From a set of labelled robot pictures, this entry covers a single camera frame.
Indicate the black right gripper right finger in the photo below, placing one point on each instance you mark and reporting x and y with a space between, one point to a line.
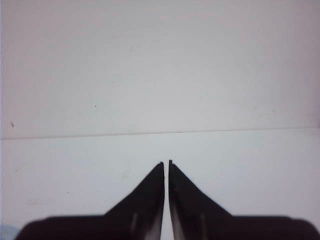
195 216

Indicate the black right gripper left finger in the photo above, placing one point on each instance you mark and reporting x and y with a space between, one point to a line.
137 217

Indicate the light blue round plate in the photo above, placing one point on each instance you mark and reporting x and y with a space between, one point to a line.
8 232

